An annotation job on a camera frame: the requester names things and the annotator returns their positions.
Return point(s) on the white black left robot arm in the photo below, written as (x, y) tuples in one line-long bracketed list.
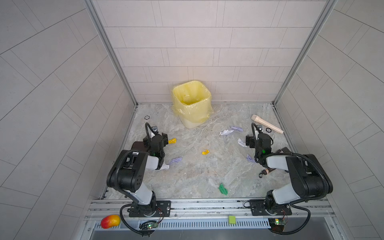
[(127, 174)]

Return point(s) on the yellow paper scrap left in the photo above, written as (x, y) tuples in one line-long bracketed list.
[(172, 141)]

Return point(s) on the circuit board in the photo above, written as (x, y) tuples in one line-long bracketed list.
[(149, 225), (277, 225)]

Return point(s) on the red yellow mango toy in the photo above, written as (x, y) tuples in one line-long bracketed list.
[(110, 221)]

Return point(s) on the brown dustpan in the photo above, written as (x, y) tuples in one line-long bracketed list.
[(139, 147)]

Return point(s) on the green paper scrap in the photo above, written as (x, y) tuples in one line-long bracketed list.
[(223, 190)]

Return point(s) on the brown hand brush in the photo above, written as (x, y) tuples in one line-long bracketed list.
[(272, 163)]

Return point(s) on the aluminium front rail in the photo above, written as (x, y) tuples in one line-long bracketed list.
[(207, 214)]

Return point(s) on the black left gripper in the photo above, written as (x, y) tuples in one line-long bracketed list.
[(163, 140)]

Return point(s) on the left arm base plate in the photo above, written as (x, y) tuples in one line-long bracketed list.
[(161, 209)]

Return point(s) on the right circuit board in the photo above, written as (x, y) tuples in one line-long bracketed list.
[(277, 225)]

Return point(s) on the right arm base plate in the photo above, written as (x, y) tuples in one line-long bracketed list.
[(258, 207)]

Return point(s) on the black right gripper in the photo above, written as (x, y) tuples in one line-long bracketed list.
[(250, 141)]

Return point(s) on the white paper scrap right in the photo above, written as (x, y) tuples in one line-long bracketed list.
[(241, 143)]

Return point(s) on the purple paper scrap far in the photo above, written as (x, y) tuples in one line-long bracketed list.
[(237, 129)]

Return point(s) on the beige wooden rolling pin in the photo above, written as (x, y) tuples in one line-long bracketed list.
[(259, 120)]

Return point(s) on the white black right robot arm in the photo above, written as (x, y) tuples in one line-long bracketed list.
[(308, 180)]

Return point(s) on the yellow-lined trash bin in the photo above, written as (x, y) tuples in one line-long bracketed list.
[(192, 103)]

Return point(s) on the purple paper scrap right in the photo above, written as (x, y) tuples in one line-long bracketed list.
[(250, 159)]

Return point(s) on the white purple paper scrap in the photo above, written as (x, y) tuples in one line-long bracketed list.
[(172, 162)]

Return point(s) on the white paper scrap far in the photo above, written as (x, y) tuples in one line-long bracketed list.
[(226, 132)]

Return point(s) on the left circuit board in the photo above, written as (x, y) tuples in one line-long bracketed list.
[(149, 225)]

